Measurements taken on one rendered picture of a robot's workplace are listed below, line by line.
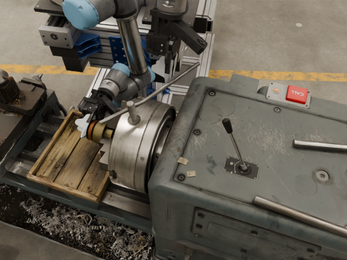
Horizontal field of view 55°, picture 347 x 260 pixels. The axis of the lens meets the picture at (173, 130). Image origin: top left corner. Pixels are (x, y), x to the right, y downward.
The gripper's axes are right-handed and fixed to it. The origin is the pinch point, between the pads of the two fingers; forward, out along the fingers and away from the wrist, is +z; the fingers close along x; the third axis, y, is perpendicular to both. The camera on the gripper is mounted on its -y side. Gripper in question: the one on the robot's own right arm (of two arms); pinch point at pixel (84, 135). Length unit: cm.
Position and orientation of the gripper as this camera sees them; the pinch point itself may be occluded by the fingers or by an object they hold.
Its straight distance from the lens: 121.1
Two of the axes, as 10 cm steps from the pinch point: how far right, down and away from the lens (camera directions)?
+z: -3.4, 7.6, -5.5
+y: -9.4, -2.7, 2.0
